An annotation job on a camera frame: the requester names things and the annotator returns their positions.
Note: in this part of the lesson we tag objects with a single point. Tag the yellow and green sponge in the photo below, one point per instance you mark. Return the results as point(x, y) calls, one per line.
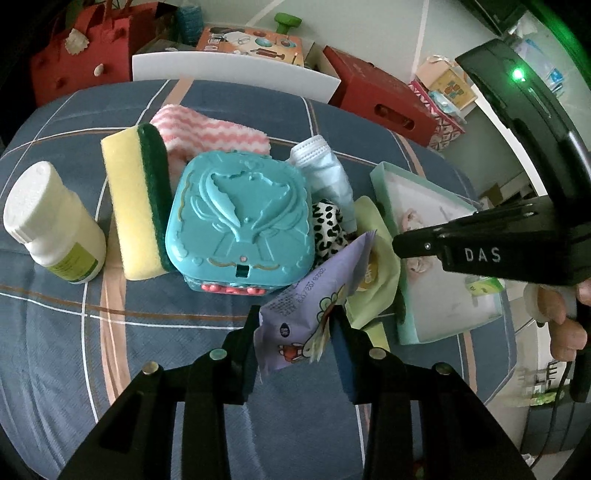
point(134, 207)

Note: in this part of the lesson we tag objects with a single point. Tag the teal mesh bundle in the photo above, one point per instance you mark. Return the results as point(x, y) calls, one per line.
point(190, 21)

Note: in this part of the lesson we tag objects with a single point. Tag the teal shallow box tray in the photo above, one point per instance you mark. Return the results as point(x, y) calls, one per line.
point(443, 300)

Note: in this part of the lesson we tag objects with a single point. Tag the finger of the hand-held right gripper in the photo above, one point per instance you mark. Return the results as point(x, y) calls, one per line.
point(418, 243)

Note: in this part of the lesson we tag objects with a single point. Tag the leopard print scrunchie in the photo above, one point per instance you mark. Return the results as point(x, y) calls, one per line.
point(330, 230)

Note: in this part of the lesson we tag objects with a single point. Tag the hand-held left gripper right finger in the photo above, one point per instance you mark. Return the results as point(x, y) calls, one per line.
point(345, 367)

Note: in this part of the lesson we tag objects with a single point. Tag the orange toy box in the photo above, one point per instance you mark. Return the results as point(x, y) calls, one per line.
point(249, 44)

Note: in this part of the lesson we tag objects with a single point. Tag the red cardboard box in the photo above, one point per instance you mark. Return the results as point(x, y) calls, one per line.
point(374, 92)

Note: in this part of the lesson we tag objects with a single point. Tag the white plastic bottle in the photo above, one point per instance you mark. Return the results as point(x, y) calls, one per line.
point(60, 221)

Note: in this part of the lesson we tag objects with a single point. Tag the purple wet wipes packet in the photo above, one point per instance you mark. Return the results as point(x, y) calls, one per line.
point(300, 318)

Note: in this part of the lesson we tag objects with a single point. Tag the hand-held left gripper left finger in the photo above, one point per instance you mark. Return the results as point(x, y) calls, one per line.
point(242, 369)

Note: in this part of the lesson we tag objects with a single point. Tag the person's right hand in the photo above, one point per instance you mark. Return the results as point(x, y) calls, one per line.
point(568, 332)

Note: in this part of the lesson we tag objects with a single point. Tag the pink striped towel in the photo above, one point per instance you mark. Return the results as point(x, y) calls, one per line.
point(207, 129)

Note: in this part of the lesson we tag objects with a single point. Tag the blue face mask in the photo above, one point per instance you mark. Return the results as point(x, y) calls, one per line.
point(325, 175)

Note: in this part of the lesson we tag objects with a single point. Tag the red patterned gift box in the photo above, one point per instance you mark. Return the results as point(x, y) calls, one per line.
point(443, 124)

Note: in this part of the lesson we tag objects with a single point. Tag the light green cloth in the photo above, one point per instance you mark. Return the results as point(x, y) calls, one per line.
point(381, 281)

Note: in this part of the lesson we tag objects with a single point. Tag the teal plastic toy case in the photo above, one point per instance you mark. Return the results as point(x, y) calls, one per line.
point(240, 217)

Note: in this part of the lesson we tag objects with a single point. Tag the small green box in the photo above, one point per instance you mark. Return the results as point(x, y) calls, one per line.
point(485, 287)

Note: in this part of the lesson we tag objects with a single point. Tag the red gift bag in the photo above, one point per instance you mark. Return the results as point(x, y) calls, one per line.
point(87, 60)

